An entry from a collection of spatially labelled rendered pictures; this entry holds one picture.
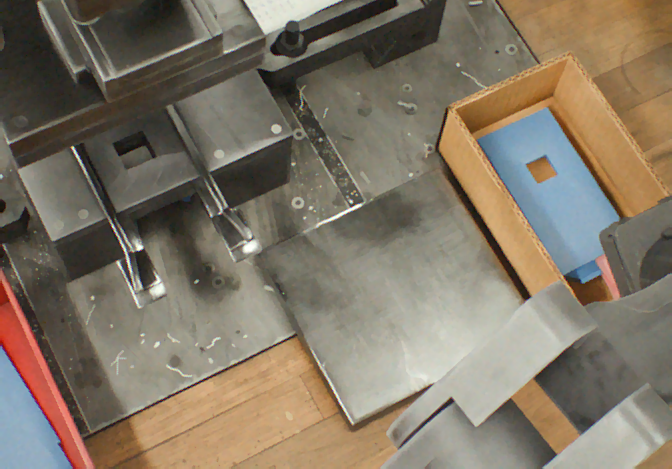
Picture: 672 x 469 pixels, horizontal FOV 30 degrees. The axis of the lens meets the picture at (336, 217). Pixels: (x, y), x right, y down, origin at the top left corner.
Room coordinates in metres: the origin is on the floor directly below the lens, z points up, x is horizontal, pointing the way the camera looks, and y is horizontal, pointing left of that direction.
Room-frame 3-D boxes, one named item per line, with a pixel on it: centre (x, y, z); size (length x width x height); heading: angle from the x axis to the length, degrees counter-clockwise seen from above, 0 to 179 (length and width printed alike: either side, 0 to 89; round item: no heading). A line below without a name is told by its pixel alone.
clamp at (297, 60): (0.57, 0.02, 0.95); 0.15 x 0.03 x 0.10; 126
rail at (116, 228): (0.40, 0.18, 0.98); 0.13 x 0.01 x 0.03; 36
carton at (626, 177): (0.45, -0.20, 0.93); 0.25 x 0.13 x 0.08; 36
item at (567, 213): (0.47, -0.18, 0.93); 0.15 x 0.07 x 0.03; 35
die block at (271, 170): (0.44, 0.15, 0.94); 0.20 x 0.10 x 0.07; 126
